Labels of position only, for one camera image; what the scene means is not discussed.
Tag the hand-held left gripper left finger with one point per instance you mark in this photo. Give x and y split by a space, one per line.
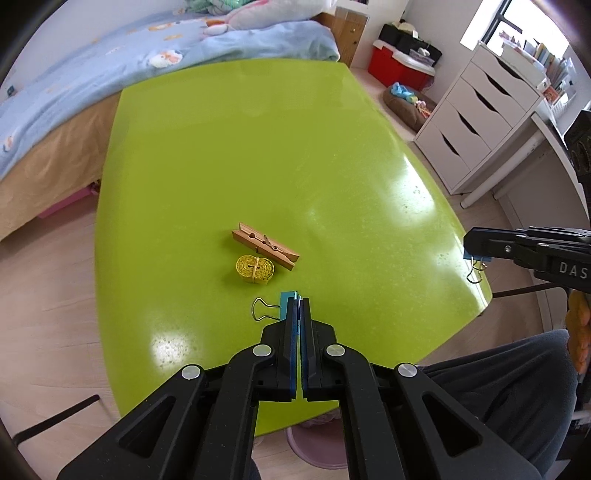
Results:
291 350

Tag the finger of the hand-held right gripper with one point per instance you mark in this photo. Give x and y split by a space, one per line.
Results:
563 234
498 245

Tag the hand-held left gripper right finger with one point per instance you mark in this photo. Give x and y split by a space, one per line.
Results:
311 350

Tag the blue binder clip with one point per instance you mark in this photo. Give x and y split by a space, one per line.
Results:
284 304
485 260

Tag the pink waste bin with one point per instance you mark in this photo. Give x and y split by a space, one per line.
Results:
314 454

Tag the person's right hand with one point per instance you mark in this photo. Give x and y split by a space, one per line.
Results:
581 332

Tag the white desk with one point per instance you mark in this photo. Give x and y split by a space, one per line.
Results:
547 147

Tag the yellow rolled tape measure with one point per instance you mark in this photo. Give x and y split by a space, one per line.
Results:
254 270

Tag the wooden clothespin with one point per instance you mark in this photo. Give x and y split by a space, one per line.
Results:
268 244

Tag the white drawer chest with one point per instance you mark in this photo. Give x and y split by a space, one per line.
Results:
461 120

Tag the person's right leg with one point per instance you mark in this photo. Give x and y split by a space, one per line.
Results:
508 392

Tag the brown pet bed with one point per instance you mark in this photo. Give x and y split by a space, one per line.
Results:
401 110

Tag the row of books and papers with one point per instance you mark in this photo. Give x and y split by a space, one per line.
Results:
545 60

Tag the white organizer box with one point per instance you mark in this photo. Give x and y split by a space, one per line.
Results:
521 62

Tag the blue green pet toy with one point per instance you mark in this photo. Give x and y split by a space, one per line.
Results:
402 91

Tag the red storage box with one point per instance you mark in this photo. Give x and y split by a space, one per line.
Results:
388 64

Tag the black framed window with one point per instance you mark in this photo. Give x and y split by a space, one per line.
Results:
531 18

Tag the black storage bin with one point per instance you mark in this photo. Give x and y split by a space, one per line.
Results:
390 33

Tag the wooden nightstand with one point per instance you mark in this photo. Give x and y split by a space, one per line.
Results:
351 32

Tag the pink box under bed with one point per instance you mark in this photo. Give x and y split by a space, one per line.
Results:
64 203

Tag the pink white plush toy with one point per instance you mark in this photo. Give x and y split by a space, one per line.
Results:
277 11

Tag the bed with blue cover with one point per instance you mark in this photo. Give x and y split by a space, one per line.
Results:
92 60

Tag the green plush toy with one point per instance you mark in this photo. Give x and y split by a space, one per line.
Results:
217 5

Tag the tan bed frame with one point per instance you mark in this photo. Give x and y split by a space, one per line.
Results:
46 175

